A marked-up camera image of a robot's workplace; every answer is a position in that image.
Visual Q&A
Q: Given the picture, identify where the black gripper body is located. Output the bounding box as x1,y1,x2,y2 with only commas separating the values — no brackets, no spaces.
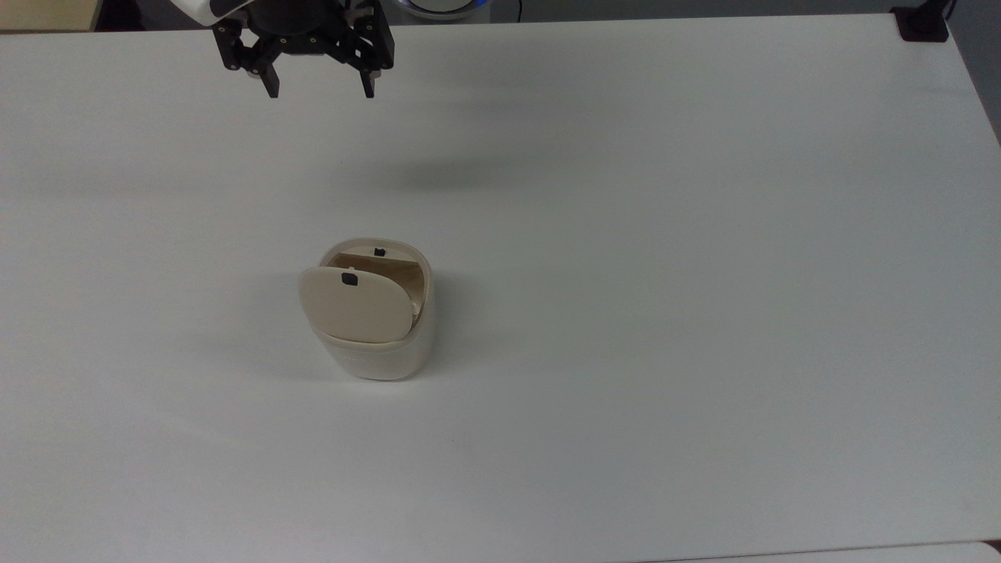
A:
235,0,362,59

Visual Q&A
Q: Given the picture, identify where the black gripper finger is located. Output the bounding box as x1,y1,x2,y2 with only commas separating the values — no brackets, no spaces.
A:
327,2,395,99
212,17,289,100

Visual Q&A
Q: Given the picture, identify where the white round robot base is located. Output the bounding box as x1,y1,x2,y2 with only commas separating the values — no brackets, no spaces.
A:
396,0,490,20

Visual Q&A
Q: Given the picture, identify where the beige trash bin lid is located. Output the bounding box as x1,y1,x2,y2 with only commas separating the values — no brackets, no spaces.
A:
299,266,417,343

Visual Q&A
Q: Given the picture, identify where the beige trash bin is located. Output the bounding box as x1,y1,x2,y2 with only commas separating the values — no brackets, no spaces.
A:
311,238,433,382

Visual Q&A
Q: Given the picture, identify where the beige cabinet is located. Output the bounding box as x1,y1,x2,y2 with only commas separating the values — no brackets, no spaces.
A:
0,0,104,34

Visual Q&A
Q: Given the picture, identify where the black table clamp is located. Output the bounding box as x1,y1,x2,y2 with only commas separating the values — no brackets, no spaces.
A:
892,0,956,43

